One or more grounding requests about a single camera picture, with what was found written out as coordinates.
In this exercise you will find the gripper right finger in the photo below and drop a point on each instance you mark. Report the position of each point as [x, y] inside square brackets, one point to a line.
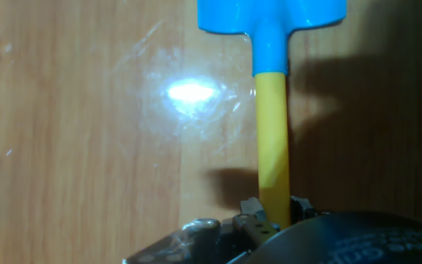
[300, 210]

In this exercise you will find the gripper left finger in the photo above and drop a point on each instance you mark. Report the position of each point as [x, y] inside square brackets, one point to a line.
[256, 227]

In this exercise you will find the blue toy shovel yellow shaft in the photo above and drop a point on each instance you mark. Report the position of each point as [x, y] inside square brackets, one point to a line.
[271, 128]

